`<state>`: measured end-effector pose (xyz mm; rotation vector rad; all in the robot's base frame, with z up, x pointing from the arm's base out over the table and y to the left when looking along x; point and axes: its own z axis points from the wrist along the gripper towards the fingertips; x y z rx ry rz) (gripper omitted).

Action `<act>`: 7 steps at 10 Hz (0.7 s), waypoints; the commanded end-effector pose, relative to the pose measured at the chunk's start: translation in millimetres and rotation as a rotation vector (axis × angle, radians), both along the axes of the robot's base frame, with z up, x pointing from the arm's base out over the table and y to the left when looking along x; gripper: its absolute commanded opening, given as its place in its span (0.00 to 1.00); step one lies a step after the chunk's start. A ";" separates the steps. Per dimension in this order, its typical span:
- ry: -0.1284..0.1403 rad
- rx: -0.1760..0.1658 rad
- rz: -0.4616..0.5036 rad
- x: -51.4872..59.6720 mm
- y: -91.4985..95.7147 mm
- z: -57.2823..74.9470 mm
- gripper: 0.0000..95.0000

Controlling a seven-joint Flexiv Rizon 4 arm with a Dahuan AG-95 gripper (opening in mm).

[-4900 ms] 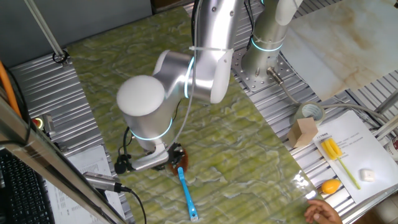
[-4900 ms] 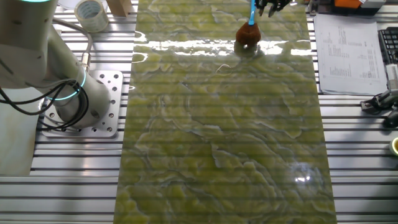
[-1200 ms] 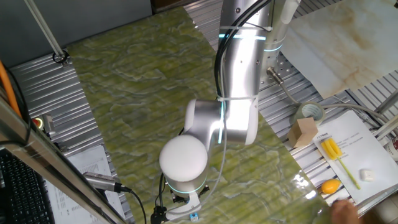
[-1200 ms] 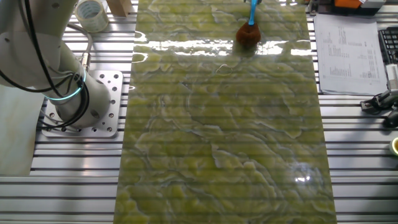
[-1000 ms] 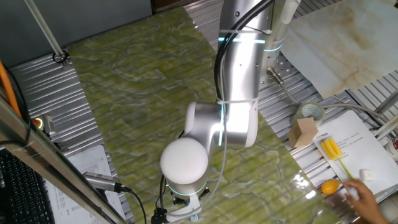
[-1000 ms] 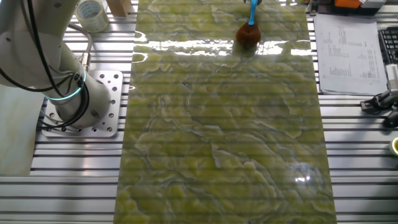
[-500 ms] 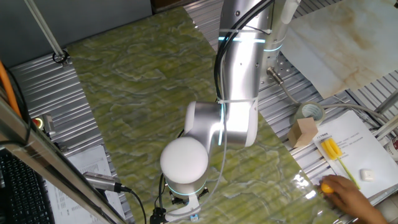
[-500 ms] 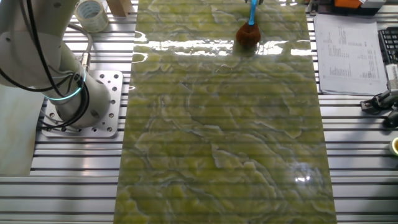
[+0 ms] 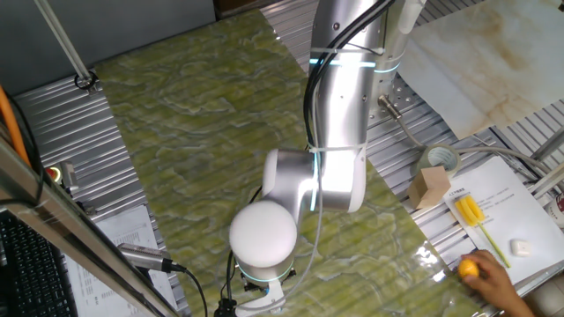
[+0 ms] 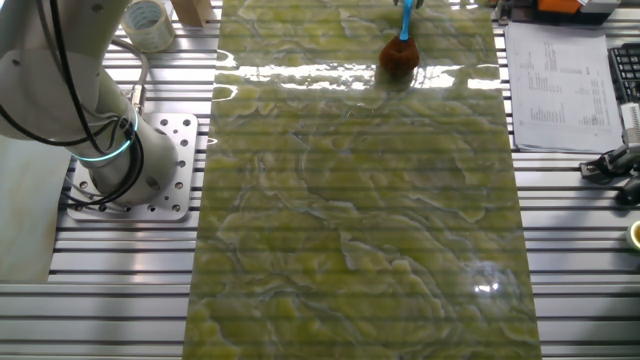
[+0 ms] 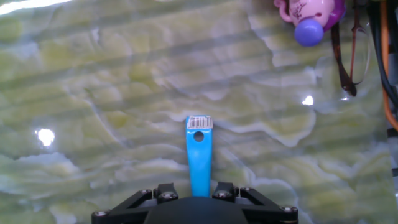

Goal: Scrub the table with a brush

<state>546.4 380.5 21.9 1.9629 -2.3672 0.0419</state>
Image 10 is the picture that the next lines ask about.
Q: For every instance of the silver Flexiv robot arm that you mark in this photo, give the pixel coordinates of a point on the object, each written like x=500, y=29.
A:
x=45, y=75

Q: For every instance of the black tool base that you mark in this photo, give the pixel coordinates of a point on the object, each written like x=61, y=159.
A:
x=520, y=15

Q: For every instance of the orange plastic block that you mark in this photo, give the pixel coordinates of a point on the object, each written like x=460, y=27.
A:
x=560, y=6

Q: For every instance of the white paper with table print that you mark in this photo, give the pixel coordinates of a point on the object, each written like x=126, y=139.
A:
x=565, y=90

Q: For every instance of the green marble pattern mat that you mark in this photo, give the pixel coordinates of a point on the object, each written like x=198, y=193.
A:
x=360, y=200

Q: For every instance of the wooden block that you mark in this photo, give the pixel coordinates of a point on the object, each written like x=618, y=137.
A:
x=192, y=12

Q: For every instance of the black keyboard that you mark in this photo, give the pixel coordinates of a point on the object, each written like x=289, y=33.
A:
x=627, y=70

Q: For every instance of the grey tape roll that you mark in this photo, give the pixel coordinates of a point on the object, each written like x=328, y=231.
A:
x=152, y=37

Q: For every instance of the silver handheld device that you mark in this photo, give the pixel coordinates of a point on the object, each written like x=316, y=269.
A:
x=622, y=157

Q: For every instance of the black rounded device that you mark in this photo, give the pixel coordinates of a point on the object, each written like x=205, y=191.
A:
x=630, y=191

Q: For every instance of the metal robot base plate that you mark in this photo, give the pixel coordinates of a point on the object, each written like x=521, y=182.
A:
x=182, y=165

